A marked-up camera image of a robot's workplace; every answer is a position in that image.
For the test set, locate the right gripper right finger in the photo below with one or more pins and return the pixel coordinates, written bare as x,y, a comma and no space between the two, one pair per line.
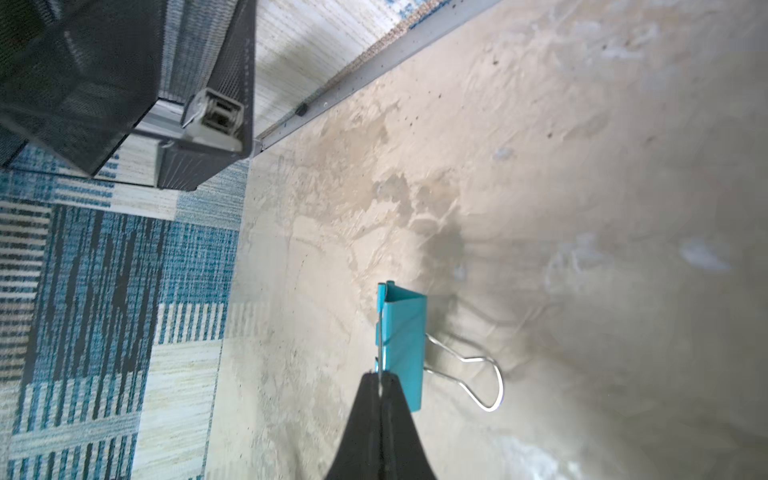
402,454

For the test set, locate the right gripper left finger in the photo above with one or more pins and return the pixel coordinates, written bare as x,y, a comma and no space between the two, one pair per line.
359,452

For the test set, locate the teal binder clip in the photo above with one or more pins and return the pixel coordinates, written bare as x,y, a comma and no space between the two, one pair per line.
401,340

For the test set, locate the black wire mesh shelf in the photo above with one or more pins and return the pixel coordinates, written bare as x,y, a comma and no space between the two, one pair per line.
79,78

